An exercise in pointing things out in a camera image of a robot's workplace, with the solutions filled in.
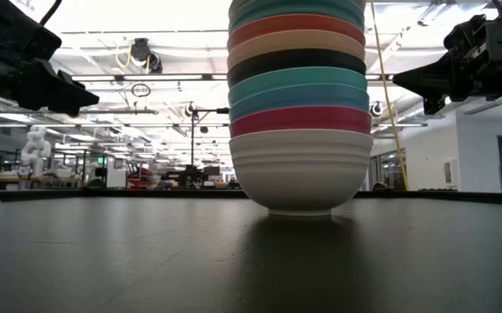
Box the yellow cable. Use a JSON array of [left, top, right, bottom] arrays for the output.
[[370, 0, 410, 191]]

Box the black tripod stand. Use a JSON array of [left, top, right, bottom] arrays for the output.
[[184, 101, 231, 177]]

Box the white robot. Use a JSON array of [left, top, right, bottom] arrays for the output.
[[19, 124, 54, 177]]

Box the white bowl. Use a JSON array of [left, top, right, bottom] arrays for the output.
[[228, 128, 375, 217]]

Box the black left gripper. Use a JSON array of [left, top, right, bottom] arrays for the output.
[[0, 0, 101, 118]]

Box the peach orange bowl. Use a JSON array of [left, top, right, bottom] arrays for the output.
[[226, 29, 367, 71]]

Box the blue bowl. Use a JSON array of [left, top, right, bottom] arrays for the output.
[[229, 83, 371, 123]]

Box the black aluminium table frame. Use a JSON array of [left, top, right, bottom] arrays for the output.
[[0, 186, 502, 206]]

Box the dark green bowl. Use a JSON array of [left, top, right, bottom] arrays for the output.
[[228, 0, 366, 35]]

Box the turquoise bowl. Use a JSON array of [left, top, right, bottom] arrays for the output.
[[227, 65, 369, 108]]

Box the black bowl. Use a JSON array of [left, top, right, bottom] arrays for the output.
[[226, 48, 368, 90]]

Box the magenta bowl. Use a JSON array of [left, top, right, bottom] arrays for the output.
[[229, 105, 372, 139]]

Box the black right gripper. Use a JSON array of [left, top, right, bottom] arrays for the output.
[[392, 0, 502, 117]]

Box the black ceiling cable reel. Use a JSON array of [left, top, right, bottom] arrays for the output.
[[115, 37, 164, 75]]

